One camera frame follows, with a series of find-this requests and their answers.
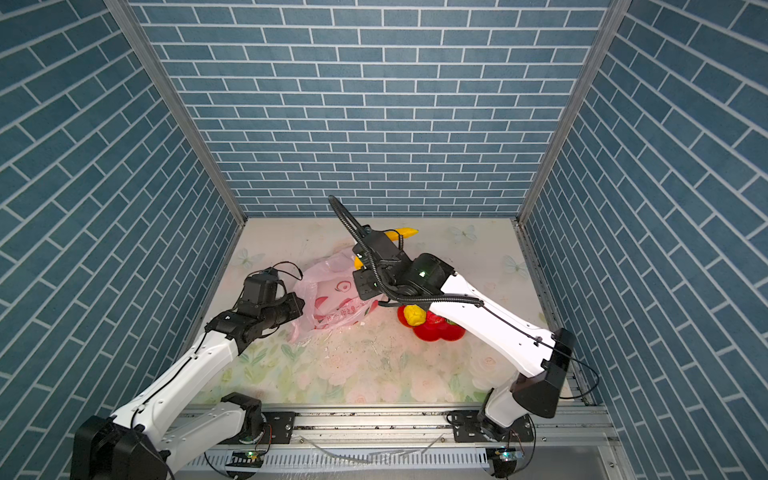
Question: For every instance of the pink plastic bag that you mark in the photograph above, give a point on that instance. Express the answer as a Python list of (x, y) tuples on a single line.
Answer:
[(331, 297)]

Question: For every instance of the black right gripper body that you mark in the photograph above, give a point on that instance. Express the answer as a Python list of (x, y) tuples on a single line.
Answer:
[(368, 283)]

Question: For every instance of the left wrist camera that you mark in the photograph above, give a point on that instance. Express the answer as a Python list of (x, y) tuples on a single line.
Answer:
[(260, 290)]

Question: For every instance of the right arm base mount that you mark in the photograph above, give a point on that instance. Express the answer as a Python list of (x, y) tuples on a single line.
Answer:
[(471, 426)]

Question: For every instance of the aluminium corner post left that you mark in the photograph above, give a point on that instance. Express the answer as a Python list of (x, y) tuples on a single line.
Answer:
[(129, 25)]

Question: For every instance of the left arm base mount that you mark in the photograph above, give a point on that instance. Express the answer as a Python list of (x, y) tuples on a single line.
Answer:
[(260, 426)]

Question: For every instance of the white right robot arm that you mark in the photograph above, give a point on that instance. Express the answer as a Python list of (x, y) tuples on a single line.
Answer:
[(540, 357)]

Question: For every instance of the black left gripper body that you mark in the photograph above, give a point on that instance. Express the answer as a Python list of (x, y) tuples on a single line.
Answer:
[(282, 311)]

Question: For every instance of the aluminium corner post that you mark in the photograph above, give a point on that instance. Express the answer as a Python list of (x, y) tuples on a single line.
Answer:
[(596, 55), (129, 25)]

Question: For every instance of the red flower-shaped plate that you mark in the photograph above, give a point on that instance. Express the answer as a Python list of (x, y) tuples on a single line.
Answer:
[(452, 331)]

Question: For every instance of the yellow fake banana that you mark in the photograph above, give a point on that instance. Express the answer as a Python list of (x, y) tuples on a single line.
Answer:
[(400, 233)]

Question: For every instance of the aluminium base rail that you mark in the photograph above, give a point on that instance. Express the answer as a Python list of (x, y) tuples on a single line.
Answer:
[(579, 442)]

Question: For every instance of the aluminium corner post right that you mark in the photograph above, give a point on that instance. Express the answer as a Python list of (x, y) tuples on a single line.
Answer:
[(596, 55)]

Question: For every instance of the red fake strawberry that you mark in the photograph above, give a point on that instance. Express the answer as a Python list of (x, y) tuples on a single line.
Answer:
[(434, 322)]

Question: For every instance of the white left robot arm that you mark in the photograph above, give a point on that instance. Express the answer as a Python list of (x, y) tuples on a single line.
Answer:
[(137, 440)]

